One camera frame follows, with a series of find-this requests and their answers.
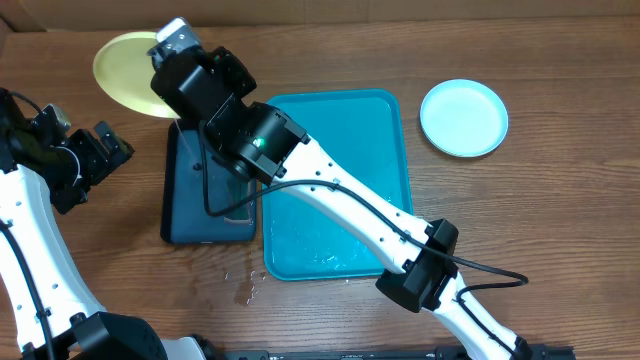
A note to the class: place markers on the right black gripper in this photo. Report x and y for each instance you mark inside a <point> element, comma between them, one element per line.
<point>163,73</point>

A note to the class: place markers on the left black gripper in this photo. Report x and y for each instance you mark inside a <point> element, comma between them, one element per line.
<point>85,142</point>

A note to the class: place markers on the yellow plate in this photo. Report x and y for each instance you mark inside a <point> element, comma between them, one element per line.
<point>123,70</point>

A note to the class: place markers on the light blue plate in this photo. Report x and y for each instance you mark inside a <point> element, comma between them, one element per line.
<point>464,118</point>

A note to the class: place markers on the green orange sponge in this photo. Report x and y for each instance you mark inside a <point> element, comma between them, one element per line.
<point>240,200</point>

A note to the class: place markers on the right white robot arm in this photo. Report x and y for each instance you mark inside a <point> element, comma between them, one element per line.
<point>261,142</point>

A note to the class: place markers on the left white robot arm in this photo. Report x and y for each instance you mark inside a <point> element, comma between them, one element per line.
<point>47,170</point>

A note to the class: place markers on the black water tray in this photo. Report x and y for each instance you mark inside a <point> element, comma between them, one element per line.
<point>194,181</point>

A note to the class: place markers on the teal plastic tray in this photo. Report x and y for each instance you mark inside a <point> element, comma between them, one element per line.
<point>362,131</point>

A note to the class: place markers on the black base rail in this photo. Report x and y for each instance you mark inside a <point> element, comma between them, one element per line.
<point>540,352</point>

